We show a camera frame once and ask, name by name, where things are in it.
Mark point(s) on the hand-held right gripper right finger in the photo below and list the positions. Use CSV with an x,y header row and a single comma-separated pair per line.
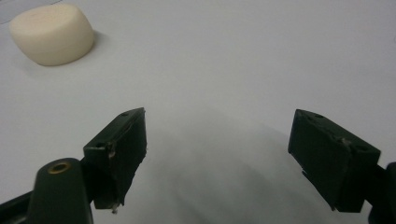
x,y
330,155

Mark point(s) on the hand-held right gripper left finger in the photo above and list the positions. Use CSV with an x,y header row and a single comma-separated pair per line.
x,y
121,155

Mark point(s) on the cream steamed bun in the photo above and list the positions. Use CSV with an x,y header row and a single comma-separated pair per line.
x,y
51,34

